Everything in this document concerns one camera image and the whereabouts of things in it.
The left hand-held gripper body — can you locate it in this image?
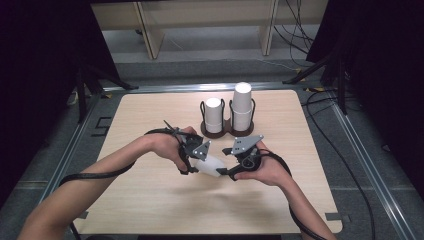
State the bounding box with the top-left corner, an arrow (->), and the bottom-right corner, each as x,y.
176,131 -> 212,161

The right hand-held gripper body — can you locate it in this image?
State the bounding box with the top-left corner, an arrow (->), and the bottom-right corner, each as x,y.
231,134 -> 264,173

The single white paper cup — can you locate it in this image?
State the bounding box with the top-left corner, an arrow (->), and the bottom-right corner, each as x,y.
193,154 -> 227,178

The dark double cup holder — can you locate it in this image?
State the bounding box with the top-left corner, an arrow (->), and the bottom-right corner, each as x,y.
199,98 -> 257,139

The short stack of white cups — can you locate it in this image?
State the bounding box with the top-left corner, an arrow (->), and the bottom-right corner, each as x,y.
204,97 -> 224,134

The person's left hand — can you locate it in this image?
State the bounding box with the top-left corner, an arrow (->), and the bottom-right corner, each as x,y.
146,125 -> 198,172

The person's right hand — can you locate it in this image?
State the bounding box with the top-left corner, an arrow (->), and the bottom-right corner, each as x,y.
234,141 -> 293,188

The tall stack of white cups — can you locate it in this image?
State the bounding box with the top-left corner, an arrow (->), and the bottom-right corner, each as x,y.
231,81 -> 253,132

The black tripod stand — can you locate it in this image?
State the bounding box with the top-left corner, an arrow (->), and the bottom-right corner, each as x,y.
74,64 -> 139,124
282,49 -> 349,116

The beige wooden shelf unit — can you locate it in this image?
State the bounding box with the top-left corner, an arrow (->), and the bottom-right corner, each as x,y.
91,0 -> 329,61

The black curtain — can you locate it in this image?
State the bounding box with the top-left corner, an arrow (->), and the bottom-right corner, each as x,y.
305,0 -> 424,199
0,0 -> 122,209

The grey cable tie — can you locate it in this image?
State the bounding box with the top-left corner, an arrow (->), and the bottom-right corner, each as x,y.
162,119 -> 184,138

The right hand-held gripper black cable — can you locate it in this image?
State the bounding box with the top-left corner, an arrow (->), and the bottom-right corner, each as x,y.
259,149 -> 329,240

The hand-held gripper black cable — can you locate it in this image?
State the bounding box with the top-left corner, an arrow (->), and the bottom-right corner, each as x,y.
259,149 -> 329,240
58,128 -> 178,240

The thin white floor cable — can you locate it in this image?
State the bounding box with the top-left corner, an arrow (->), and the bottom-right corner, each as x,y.
258,58 -> 298,72

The long black floor cable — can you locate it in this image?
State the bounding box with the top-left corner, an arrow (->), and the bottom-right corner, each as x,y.
301,89 -> 377,240

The left hand-held gripper black cable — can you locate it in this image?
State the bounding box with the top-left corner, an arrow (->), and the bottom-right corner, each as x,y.
58,128 -> 178,240

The bundle of black floor cables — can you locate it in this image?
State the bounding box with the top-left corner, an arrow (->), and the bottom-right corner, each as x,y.
273,0 -> 316,68

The metal floor rail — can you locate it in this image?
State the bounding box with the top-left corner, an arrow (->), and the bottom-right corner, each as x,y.
329,99 -> 418,240
36,93 -> 101,206

